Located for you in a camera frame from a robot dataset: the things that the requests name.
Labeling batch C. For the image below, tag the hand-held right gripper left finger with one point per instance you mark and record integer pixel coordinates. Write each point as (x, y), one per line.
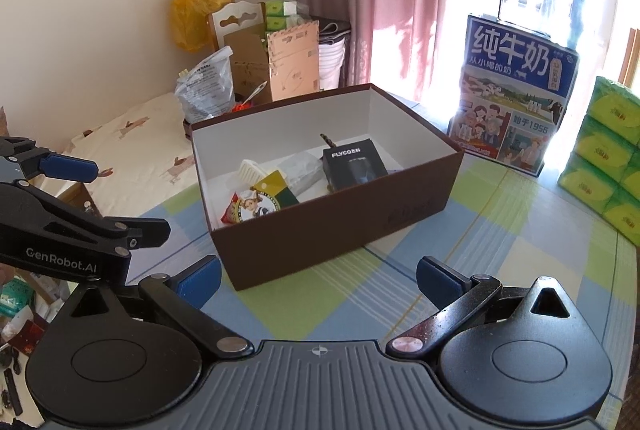
(200, 282)

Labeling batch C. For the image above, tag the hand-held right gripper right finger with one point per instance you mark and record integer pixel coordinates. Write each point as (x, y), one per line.
(435, 280)

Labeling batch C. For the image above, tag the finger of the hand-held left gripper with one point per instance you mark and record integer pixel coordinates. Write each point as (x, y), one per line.
(67, 170)
(100, 230)

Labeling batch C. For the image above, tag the red snack packet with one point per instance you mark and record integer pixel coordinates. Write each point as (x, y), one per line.
(245, 207)

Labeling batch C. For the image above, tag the brown cardboard shoe box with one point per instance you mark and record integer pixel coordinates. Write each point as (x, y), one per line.
(310, 235)

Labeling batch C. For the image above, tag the green yellow sachet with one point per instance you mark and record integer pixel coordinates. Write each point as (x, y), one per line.
(277, 190)

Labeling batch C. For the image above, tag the white comb holder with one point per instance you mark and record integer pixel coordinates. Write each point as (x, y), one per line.
(252, 170)

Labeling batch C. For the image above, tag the black shaver box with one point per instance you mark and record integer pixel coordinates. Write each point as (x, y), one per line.
(352, 165)

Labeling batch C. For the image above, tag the transparent plastic item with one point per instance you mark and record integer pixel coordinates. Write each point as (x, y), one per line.
(300, 170)

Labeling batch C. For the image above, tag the brown hair claw clip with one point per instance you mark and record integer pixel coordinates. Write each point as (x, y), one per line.
(328, 140)

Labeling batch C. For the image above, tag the green white packet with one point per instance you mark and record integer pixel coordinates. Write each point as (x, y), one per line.
(15, 300)

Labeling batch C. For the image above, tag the cream printed bed sheet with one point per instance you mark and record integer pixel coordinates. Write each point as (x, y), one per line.
(140, 145)

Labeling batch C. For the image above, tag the dark red box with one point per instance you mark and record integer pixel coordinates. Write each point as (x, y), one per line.
(32, 335)

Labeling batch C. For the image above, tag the black remote control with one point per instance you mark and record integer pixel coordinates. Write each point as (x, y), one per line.
(12, 392)

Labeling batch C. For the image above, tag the clear printed plastic bag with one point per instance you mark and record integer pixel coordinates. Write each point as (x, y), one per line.
(205, 85)

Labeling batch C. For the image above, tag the red ornament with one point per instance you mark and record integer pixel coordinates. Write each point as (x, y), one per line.
(240, 106)

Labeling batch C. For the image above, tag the blue illustrated milk carton box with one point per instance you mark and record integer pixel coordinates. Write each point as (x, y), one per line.
(510, 110)

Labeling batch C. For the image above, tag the metal spoon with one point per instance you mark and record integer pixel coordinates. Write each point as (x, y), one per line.
(257, 91)

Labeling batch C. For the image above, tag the stack of green tissue packs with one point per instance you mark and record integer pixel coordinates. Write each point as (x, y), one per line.
(605, 160)

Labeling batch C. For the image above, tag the plain brown cardboard box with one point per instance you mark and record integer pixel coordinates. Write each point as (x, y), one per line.
(247, 65)

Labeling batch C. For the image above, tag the yellow plastic bag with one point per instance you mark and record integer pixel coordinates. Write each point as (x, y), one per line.
(200, 5)

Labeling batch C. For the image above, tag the white cutout cardboard panel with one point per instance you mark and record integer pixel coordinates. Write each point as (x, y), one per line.
(240, 22)

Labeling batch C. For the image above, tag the stack of white buckets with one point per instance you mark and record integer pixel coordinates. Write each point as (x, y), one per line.
(332, 65)

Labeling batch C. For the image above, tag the printed pink cardboard box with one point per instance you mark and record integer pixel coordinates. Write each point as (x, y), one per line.
(295, 60)

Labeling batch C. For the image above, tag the small green tissue pack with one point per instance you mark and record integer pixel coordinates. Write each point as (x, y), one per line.
(277, 23)
(282, 8)

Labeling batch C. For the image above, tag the grey striped cloth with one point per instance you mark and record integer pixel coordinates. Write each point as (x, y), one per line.
(332, 30)

